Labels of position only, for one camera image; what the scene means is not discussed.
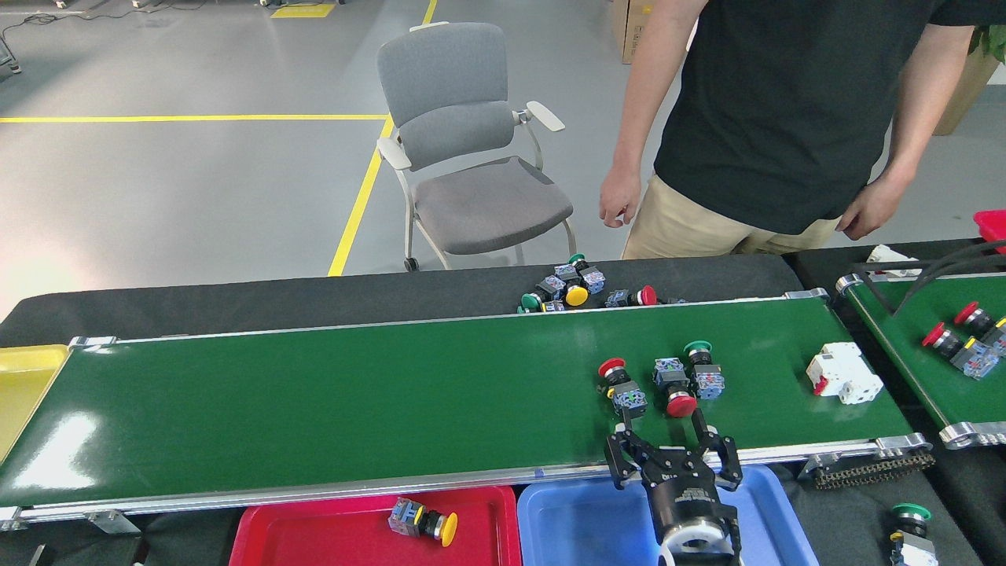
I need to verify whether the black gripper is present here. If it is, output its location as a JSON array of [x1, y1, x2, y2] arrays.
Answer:
[[604, 405, 743, 543]]

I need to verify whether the green mushroom push-button switch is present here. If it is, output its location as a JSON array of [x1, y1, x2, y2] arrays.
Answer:
[[517, 275, 565, 314]]

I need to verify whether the green conveyor belt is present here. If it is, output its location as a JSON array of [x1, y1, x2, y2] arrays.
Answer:
[[835, 271, 1006, 450], [0, 288, 934, 535]]

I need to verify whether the red mushroom push-button switch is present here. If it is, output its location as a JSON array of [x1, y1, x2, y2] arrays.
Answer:
[[653, 357, 699, 419]]

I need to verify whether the potted plant brown pot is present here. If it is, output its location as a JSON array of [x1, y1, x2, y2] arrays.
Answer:
[[934, 24, 1006, 136]]

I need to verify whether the black drive chain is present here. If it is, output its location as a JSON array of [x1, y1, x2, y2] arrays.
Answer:
[[810, 452, 936, 490]]

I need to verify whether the blue plastic tray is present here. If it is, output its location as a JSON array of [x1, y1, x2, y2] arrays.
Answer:
[[516, 464, 820, 566]]

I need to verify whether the person's right hand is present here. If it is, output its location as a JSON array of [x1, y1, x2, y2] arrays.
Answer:
[[599, 161, 644, 229]]

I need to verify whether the person's left hand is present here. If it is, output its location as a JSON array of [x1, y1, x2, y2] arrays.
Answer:
[[835, 177, 905, 241]]

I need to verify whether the red plastic tray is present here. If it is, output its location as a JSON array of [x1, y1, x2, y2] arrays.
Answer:
[[228, 486, 523, 566]]

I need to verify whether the red plastic bin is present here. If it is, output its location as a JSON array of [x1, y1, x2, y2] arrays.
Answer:
[[973, 209, 1006, 252]]

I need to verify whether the yellow plastic tray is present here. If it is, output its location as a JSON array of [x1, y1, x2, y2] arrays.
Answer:
[[0, 344, 70, 465]]

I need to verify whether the grey office chair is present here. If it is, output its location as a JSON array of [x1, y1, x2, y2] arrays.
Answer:
[[376, 22, 578, 273]]

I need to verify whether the person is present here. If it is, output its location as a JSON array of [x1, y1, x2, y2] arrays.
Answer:
[[599, 0, 1006, 260]]

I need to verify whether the cardboard box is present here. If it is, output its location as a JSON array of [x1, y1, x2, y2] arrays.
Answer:
[[611, 0, 653, 65]]

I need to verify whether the black cable bundle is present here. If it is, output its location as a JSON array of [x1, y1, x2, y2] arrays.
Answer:
[[851, 240, 1006, 317]]

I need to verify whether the yellow mushroom push-button switch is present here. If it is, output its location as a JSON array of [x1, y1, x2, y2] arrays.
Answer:
[[563, 267, 606, 308], [388, 497, 459, 549]]

